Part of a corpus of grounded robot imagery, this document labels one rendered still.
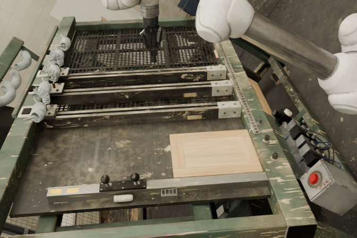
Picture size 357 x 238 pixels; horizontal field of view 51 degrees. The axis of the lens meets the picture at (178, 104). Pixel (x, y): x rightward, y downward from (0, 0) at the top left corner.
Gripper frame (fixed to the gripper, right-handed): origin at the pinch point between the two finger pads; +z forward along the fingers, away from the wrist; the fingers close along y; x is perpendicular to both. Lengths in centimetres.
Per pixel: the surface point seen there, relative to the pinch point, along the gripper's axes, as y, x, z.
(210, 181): 8, 58, 39
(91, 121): 33.7, -13.4, 33.1
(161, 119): 0.6, 4.4, 35.8
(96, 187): 50, 33, 38
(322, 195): -10, 99, 26
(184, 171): 13, 44, 40
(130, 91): 4.6, -23.1, 28.1
